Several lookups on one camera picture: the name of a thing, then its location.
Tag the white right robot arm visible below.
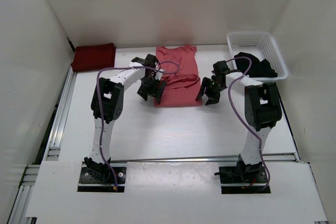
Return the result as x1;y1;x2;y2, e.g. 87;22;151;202
196;60;282;183

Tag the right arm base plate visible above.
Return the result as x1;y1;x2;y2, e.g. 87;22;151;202
214;166;271;195

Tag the white plastic basket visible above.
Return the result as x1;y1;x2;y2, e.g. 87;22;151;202
227;31;288;82

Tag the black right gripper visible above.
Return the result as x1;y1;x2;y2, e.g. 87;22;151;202
195;77;226;105

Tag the dark red t-shirt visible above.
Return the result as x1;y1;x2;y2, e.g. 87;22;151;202
71;43;116;72

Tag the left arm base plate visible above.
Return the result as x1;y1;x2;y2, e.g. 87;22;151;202
77;162;127;193

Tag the black t-shirt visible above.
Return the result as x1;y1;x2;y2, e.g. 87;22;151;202
234;52;278;78

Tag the pink t-shirt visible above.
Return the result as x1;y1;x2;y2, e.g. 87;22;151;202
154;45;202;108

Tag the aluminium table edge rail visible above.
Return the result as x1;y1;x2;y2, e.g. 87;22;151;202
43;148;298;163

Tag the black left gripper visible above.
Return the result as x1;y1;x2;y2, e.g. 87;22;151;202
138;76;167;104

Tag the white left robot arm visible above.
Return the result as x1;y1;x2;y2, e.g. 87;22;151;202
84;54;166;186

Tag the aluminium side frame rail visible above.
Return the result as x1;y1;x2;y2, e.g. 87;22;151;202
7;69;77;223

